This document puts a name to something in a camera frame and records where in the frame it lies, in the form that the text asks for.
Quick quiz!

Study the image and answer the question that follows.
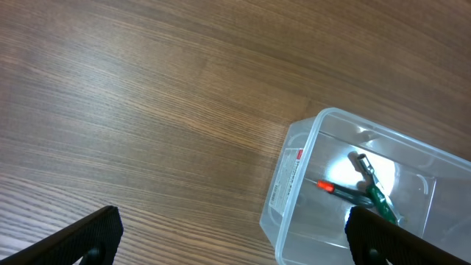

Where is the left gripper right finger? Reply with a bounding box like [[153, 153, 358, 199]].
[[344, 206, 469, 265]]

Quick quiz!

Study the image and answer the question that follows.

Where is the black red small screwdriver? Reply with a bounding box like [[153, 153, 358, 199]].
[[308, 179, 375, 208]]

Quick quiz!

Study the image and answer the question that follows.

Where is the clear plastic container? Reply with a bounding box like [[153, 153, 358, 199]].
[[260, 107, 470, 264]]

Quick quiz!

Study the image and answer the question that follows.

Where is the silver combination wrench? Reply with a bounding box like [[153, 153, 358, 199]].
[[357, 154, 403, 225]]

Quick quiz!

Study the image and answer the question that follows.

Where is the green handled screwdriver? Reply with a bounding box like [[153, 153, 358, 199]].
[[366, 184, 398, 225]]

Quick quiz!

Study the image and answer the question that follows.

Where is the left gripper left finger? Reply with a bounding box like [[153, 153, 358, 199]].
[[1, 205, 124, 265]]

